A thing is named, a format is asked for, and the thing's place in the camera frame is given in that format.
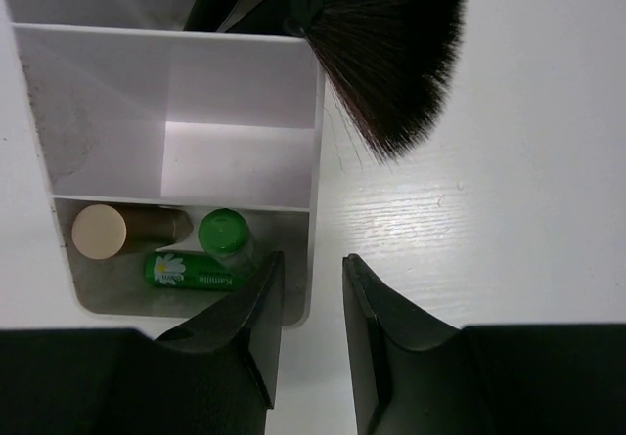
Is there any green lip balm stick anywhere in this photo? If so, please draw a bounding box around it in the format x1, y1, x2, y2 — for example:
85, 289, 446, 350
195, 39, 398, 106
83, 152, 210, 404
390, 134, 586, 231
144, 251, 247, 292

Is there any rose gold lipstick tube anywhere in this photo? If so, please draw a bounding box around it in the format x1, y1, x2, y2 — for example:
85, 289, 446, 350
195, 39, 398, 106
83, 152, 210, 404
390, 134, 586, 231
70, 203, 194, 260

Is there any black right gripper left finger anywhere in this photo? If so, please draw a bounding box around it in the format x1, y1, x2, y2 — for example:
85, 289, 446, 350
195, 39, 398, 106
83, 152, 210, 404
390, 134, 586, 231
1, 252, 285, 434

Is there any white compartment organizer box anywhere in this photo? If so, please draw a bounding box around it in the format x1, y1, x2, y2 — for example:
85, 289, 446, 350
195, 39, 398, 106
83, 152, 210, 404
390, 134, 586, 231
6, 0, 324, 326

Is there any black fan makeup brush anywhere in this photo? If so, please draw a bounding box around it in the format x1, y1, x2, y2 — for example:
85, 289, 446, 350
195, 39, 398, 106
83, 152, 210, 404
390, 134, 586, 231
185, 0, 467, 163

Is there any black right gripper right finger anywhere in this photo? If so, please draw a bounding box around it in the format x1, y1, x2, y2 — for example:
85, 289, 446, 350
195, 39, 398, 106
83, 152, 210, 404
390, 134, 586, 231
342, 254, 625, 434

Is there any green capped lip balm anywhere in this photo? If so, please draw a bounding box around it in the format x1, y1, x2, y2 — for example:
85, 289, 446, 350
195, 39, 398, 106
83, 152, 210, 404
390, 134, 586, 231
198, 208, 256, 276

